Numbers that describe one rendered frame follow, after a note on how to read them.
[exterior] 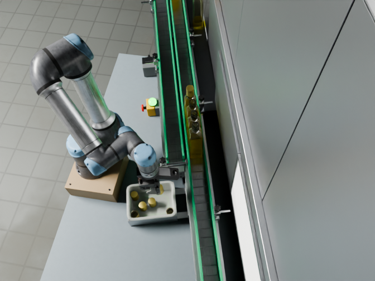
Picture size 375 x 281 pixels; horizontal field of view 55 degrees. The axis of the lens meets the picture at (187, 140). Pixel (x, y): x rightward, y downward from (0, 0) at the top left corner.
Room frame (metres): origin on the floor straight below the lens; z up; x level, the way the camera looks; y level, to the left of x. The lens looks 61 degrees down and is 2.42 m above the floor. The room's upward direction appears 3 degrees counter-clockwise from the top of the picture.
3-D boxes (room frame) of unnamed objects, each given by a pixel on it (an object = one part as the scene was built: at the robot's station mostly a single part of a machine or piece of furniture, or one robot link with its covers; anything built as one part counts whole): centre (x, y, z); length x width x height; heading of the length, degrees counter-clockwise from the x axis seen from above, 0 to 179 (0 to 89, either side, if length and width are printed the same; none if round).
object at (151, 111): (1.12, 0.18, 0.79); 0.07 x 0.07 x 0.07; 3
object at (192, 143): (0.78, -0.04, 0.99); 0.06 x 0.06 x 0.21; 3
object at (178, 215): (0.58, 0.15, 0.79); 0.27 x 0.17 x 0.08; 93
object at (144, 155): (0.60, 0.16, 1.22); 0.09 x 0.08 x 0.11; 38
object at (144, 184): (0.60, 0.16, 1.06); 0.09 x 0.08 x 0.12; 94
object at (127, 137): (0.67, 0.23, 1.22); 0.11 x 0.11 x 0.08; 38
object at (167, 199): (0.57, 0.18, 0.80); 0.22 x 0.17 x 0.09; 93
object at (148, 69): (1.40, 0.20, 0.79); 0.08 x 0.08 x 0.08; 3
